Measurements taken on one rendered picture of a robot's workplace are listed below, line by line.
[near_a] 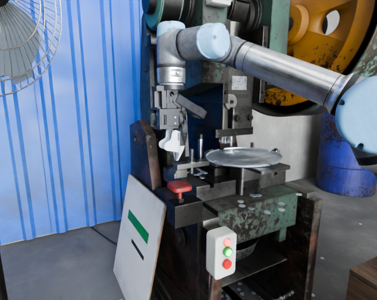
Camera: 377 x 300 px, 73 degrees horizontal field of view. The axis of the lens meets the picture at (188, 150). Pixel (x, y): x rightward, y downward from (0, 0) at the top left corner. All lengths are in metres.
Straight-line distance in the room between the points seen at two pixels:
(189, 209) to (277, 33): 0.73
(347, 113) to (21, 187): 1.93
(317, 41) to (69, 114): 1.58
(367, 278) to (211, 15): 1.10
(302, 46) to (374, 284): 0.98
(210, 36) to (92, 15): 1.55
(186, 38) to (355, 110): 0.39
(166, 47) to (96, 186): 1.60
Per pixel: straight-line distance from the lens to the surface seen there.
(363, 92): 0.48
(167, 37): 0.69
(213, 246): 0.78
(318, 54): 1.27
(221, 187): 0.96
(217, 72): 0.92
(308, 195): 1.13
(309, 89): 0.65
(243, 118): 1.01
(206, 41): 0.62
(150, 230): 1.20
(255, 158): 0.99
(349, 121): 0.48
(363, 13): 1.16
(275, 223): 1.09
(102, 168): 2.10
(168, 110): 0.68
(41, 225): 2.20
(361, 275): 1.26
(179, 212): 0.77
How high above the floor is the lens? 1.02
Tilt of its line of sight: 12 degrees down
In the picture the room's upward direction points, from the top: straight up
